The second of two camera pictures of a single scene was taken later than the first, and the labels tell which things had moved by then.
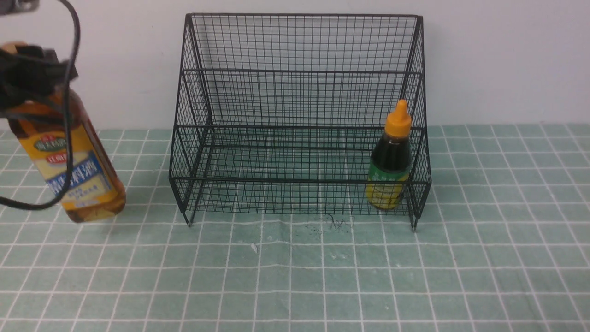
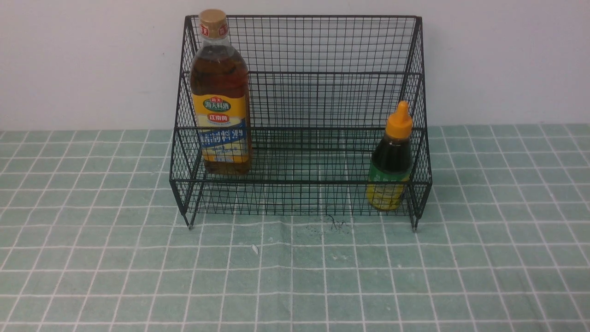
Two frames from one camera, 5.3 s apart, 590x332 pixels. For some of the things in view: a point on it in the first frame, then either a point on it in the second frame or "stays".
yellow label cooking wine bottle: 98,191 to 220,83
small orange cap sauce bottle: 391,166 stays
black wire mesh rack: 301,114 stays
